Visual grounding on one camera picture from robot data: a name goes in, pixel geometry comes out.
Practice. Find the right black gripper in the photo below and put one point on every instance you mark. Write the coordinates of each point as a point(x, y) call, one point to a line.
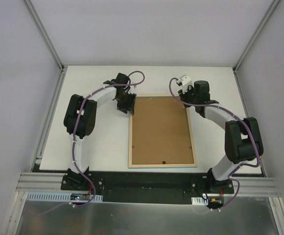
point(186, 95)

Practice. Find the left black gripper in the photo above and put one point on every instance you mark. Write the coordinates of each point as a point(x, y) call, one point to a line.
point(127, 103)

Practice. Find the blue wooden picture frame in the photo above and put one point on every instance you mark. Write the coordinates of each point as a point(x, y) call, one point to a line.
point(160, 134)

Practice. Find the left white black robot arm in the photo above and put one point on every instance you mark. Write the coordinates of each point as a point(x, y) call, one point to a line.
point(79, 122)

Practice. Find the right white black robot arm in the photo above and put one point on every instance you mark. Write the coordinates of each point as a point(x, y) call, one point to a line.
point(243, 144)

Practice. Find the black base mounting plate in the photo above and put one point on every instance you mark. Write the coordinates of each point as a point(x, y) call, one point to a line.
point(146, 187)

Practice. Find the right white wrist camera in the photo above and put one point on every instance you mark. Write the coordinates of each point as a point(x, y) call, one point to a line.
point(184, 82)

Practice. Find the right white slotted cable duct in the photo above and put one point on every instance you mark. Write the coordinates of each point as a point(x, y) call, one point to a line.
point(199, 201)

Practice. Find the white slotted cable duct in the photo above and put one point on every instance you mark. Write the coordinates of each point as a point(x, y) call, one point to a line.
point(59, 197)
point(199, 201)

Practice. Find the right aluminium corner post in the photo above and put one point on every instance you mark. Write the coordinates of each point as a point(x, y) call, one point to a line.
point(262, 24)

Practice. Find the aluminium corner post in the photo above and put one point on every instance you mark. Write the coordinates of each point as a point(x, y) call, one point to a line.
point(43, 33)
point(262, 24)

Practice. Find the aluminium front rail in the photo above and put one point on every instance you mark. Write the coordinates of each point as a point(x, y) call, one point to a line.
point(51, 182)

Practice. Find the left white slotted cable duct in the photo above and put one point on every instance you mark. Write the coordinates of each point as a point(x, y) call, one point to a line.
point(59, 197)

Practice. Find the left aluminium corner post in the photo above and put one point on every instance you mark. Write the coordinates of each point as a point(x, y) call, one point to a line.
point(43, 33)

